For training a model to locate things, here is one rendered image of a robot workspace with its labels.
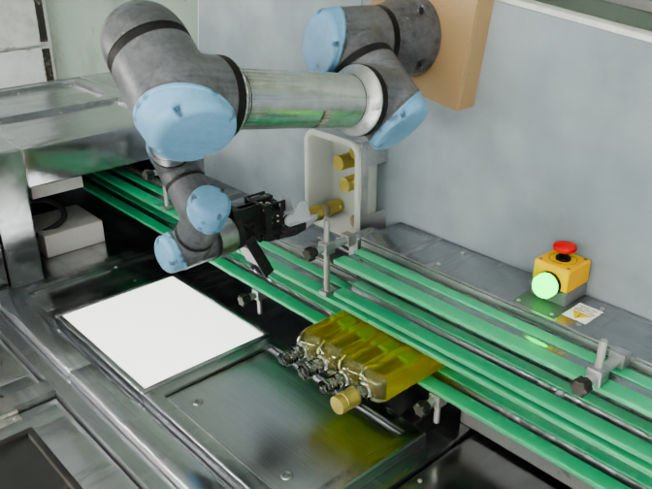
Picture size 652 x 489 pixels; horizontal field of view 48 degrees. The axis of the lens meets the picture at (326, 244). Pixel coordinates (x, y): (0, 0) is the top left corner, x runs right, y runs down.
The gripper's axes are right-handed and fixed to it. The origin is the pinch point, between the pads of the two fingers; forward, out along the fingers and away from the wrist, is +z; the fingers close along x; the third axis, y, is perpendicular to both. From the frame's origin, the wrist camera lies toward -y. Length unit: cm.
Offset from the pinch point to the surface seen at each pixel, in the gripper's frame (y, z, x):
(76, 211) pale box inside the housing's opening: -25, -11, 98
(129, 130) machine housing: 4, -2, 74
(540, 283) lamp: 2, 6, -53
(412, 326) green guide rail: -11.5, -2.8, -33.3
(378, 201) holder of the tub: 1.6, 14.7, -7.1
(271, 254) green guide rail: -13.6, -0.1, 13.1
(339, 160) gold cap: 10.0, 10.5, 1.2
